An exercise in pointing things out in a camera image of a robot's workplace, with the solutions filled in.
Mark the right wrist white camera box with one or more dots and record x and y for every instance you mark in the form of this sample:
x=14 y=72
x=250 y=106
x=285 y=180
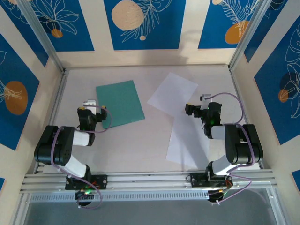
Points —
x=204 y=104

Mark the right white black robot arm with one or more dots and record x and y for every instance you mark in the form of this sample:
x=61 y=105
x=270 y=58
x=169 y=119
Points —
x=246 y=145

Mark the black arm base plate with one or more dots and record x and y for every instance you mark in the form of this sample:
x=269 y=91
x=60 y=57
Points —
x=195 y=180
x=103 y=181

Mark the aluminium corner post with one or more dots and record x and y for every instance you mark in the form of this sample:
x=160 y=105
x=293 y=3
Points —
x=42 y=35
x=247 y=35

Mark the aluminium frame bar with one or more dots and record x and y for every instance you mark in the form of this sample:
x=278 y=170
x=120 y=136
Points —
x=279 y=208
x=20 y=211

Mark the green paper folder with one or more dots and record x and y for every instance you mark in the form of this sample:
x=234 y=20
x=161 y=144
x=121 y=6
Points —
x=119 y=103

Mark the white paper sheet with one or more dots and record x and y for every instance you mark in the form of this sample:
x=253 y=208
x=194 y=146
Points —
x=185 y=145
x=171 y=93

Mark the black controller box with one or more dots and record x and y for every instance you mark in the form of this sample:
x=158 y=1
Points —
x=212 y=197
x=82 y=196

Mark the wide aluminium extrusion rail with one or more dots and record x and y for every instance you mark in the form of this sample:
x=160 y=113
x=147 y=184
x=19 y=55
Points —
x=150 y=181

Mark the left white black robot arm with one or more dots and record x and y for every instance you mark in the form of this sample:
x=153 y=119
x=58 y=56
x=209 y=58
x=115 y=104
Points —
x=63 y=145

